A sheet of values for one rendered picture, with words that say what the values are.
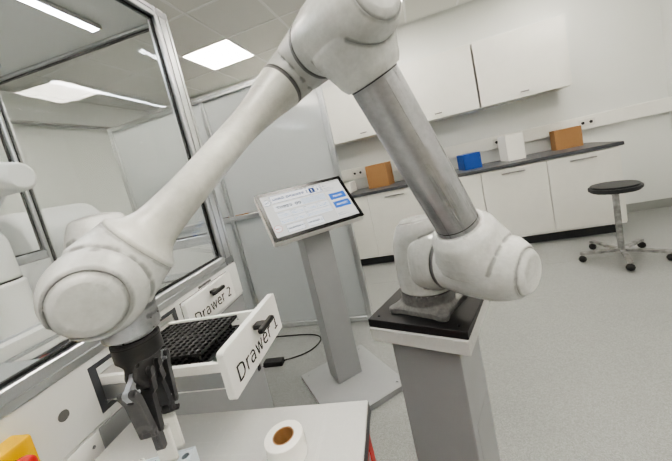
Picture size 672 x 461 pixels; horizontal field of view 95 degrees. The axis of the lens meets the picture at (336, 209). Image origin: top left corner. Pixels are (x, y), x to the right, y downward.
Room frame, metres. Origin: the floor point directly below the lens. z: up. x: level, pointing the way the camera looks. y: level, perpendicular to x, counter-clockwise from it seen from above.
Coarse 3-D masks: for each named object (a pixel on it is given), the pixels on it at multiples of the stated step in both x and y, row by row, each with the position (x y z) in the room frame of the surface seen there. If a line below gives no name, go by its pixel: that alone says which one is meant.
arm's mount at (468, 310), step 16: (400, 288) 1.05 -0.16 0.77; (384, 304) 0.95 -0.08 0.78; (464, 304) 0.84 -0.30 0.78; (480, 304) 0.83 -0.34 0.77; (368, 320) 0.87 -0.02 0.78; (384, 320) 0.84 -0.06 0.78; (400, 320) 0.82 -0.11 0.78; (416, 320) 0.81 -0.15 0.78; (432, 320) 0.79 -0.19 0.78; (464, 320) 0.76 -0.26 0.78; (448, 336) 0.73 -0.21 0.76; (464, 336) 0.71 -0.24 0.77
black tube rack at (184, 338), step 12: (180, 324) 0.87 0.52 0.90; (192, 324) 0.84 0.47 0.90; (204, 324) 0.83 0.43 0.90; (216, 324) 0.81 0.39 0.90; (168, 336) 0.80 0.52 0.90; (180, 336) 0.79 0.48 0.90; (192, 336) 0.77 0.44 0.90; (204, 336) 0.76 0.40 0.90; (228, 336) 0.78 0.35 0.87; (180, 348) 0.72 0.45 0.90; (192, 348) 0.70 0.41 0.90; (216, 348) 0.74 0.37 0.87; (180, 360) 0.71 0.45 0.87; (192, 360) 0.70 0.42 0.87; (204, 360) 0.69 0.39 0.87
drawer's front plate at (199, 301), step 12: (228, 276) 1.23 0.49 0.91; (204, 288) 1.08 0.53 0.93; (228, 288) 1.21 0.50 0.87; (192, 300) 1.00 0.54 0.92; (204, 300) 1.05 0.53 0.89; (216, 300) 1.12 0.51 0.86; (228, 300) 1.19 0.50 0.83; (192, 312) 0.98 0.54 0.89; (204, 312) 1.04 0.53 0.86; (216, 312) 1.10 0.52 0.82
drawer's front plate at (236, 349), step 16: (272, 304) 0.85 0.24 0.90; (256, 320) 0.75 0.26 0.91; (272, 320) 0.83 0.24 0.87; (240, 336) 0.66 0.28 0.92; (256, 336) 0.73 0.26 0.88; (272, 336) 0.80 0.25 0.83; (224, 352) 0.60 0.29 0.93; (240, 352) 0.65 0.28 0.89; (256, 352) 0.71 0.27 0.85; (224, 368) 0.59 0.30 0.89; (240, 368) 0.63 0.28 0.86; (256, 368) 0.69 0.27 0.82; (224, 384) 0.59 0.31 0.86; (240, 384) 0.62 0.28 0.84
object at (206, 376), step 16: (192, 320) 0.90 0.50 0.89; (240, 320) 0.87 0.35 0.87; (112, 368) 0.72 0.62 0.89; (176, 368) 0.64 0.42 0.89; (192, 368) 0.63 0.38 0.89; (208, 368) 0.62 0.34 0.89; (112, 384) 0.67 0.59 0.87; (176, 384) 0.64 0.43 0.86; (192, 384) 0.63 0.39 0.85; (208, 384) 0.62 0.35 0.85
